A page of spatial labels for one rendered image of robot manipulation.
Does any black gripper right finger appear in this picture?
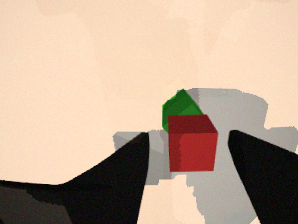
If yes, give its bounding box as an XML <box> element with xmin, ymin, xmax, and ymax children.
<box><xmin>227</xmin><ymin>131</ymin><xmax>298</xmax><ymax>224</ymax></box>

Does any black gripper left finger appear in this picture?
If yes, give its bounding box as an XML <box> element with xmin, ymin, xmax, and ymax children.
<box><xmin>0</xmin><ymin>132</ymin><xmax>150</xmax><ymax>224</ymax></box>

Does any green block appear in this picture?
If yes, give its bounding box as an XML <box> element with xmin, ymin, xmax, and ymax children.
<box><xmin>162</xmin><ymin>93</ymin><xmax>204</xmax><ymax>133</ymax></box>
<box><xmin>162</xmin><ymin>88</ymin><xmax>193</xmax><ymax>112</ymax></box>

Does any red block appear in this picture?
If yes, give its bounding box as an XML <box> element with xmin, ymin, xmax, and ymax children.
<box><xmin>169</xmin><ymin>115</ymin><xmax>218</xmax><ymax>172</ymax></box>

